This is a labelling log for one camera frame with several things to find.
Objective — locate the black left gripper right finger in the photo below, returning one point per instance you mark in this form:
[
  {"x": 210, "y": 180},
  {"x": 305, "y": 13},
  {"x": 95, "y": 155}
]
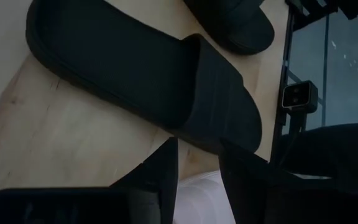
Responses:
[{"x": 247, "y": 186}]

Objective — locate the black table-level camera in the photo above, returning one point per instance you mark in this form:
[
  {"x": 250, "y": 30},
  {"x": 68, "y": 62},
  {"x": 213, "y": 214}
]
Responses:
[{"x": 300, "y": 96}]

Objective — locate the pink fluffy slipper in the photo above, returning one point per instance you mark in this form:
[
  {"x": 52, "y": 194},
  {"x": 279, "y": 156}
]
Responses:
[{"x": 200, "y": 202}]

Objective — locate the black rubber slide sandal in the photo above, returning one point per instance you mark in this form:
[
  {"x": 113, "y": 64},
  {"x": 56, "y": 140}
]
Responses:
[
  {"x": 120, "y": 62},
  {"x": 238, "y": 28}
]

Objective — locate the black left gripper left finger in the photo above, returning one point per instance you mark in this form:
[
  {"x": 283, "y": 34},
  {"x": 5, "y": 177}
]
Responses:
[{"x": 166, "y": 174}]

